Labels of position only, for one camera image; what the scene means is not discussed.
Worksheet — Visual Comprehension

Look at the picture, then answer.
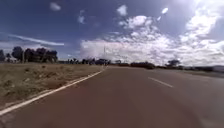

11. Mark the white dashed centre line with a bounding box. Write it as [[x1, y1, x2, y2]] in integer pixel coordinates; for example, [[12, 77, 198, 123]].
[[147, 76, 174, 89]]

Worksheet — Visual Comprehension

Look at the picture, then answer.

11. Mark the distant row of trees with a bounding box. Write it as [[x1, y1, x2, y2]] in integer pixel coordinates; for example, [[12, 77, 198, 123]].
[[57, 57, 224, 73]]

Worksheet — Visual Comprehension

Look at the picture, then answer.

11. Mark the grass verge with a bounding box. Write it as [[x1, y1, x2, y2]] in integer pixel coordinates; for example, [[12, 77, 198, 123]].
[[179, 68, 224, 79]]

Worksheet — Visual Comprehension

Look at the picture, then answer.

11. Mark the white edge line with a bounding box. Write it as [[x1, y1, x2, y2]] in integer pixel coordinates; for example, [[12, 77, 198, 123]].
[[0, 67, 107, 117]]

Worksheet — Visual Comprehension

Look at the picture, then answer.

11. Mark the clump of dark trees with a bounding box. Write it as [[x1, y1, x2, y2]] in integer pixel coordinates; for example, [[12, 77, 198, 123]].
[[0, 46, 59, 64]]

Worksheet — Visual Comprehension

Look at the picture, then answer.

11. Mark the reddish grey asphalt road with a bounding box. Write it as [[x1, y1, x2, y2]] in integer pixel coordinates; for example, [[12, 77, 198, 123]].
[[0, 65, 224, 128]]

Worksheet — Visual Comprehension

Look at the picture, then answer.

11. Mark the dry grass field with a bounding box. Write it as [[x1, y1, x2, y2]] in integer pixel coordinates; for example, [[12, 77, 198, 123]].
[[0, 62, 105, 108]]

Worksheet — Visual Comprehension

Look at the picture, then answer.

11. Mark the tall pole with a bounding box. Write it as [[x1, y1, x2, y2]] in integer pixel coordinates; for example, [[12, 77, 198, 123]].
[[103, 45, 106, 66]]

